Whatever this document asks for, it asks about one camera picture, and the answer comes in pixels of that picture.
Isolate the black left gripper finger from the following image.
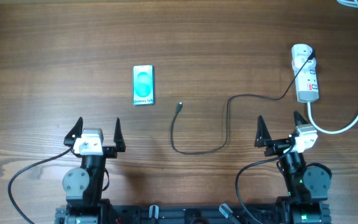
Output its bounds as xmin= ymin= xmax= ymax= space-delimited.
xmin=113 ymin=118 xmax=126 ymax=152
xmin=63 ymin=117 xmax=83 ymax=145

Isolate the teal screen Galaxy smartphone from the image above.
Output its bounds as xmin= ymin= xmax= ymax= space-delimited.
xmin=132 ymin=65 xmax=155 ymax=106

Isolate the black right camera cable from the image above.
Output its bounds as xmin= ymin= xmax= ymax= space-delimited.
xmin=235 ymin=144 xmax=295 ymax=224

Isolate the black USB charging cable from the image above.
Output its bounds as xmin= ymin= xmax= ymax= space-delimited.
xmin=170 ymin=49 xmax=317 ymax=156

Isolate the white power strip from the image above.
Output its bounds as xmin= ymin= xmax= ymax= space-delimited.
xmin=291 ymin=44 xmax=319 ymax=103

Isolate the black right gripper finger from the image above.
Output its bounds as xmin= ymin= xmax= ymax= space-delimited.
xmin=254 ymin=115 xmax=272 ymax=147
xmin=293 ymin=111 xmax=308 ymax=126

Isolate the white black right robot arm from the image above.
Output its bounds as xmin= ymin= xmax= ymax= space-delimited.
xmin=254 ymin=111 xmax=332 ymax=224

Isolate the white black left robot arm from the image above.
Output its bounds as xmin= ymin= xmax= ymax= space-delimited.
xmin=55 ymin=117 xmax=126 ymax=223

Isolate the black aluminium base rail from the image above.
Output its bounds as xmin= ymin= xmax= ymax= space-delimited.
xmin=54 ymin=203 xmax=332 ymax=224

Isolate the black camera cable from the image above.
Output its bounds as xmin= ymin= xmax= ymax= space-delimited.
xmin=7 ymin=147 xmax=74 ymax=224
xmin=235 ymin=144 xmax=295 ymax=224

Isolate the black left camera cable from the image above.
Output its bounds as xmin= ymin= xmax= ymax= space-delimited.
xmin=7 ymin=147 xmax=74 ymax=224

